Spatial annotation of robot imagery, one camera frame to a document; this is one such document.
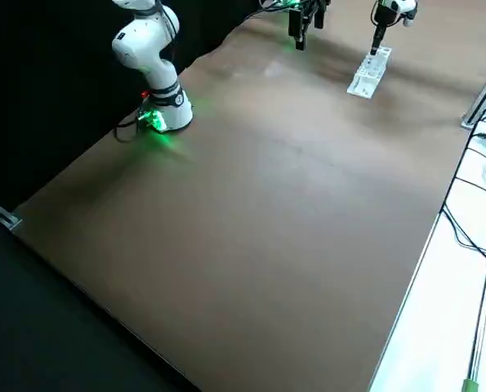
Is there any white test tube rack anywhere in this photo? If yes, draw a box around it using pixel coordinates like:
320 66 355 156
346 47 393 100

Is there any aluminium frame rail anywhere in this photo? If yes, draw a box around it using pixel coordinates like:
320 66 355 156
460 55 486 130

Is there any aluminium corner extrusion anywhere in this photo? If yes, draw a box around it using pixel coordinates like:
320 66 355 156
0 191 24 233

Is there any black cable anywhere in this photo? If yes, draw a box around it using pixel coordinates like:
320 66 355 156
453 174 486 195
152 0 181 50
114 113 146 144
242 0 287 22
441 203 486 262

